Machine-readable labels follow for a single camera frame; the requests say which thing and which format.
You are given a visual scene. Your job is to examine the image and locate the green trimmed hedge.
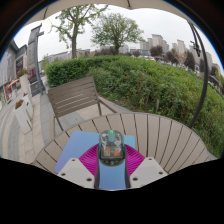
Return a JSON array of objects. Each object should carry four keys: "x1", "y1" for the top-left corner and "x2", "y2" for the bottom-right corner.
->
[{"x1": 44, "y1": 54, "x2": 224, "y2": 158}]

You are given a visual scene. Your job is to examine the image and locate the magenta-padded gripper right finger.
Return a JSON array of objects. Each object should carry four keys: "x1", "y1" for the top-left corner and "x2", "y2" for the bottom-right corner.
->
[{"x1": 123, "y1": 143, "x2": 168, "y2": 190}]

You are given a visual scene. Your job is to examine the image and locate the white flower planter box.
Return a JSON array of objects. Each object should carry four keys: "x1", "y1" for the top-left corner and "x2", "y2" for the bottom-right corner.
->
[{"x1": 13, "y1": 99, "x2": 34, "y2": 134}]

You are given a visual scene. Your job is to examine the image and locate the transparent teal computer mouse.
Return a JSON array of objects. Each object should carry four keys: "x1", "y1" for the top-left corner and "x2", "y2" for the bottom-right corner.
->
[{"x1": 97, "y1": 129, "x2": 127, "y2": 167}]

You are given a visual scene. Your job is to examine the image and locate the tall grey sign pillar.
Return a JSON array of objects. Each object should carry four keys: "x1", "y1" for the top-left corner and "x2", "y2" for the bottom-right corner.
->
[{"x1": 27, "y1": 23, "x2": 46, "y2": 96}]

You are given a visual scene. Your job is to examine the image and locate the leaning thin-trunk tree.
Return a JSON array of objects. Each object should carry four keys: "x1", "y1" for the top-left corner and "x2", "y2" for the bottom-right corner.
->
[{"x1": 51, "y1": 3, "x2": 109, "y2": 59}]

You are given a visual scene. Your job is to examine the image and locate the blue rectangular mouse pad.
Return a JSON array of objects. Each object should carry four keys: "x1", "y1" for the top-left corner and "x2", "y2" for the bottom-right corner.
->
[{"x1": 54, "y1": 130, "x2": 137, "y2": 191}]

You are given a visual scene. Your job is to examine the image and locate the dark curved parasol pole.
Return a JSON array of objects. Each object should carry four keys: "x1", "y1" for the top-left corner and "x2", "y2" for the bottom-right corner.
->
[{"x1": 187, "y1": 21, "x2": 210, "y2": 129}]

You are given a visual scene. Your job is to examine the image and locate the group of apartment buildings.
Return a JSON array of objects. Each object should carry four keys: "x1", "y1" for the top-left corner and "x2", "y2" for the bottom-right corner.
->
[{"x1": 139, "y1": 33, "x2": 223, "y2": 76}]

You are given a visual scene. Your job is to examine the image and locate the round-crowned green tree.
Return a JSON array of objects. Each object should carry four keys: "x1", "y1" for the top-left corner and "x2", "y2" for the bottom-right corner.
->
[{"x1": 90, "y1": 12, "x2": 145, "y2": 56}]

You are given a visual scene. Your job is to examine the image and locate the brown slatted wooden chair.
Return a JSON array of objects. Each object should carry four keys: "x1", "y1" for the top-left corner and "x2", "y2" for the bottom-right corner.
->
[{"x1": 46, "y1": 75, "x2": 118, "y2": 133}]

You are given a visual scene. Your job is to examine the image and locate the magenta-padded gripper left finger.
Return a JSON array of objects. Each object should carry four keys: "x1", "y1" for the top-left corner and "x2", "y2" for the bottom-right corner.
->
[{"x1": 57, "y1": 143, "x2": 101, "y2": 190}]

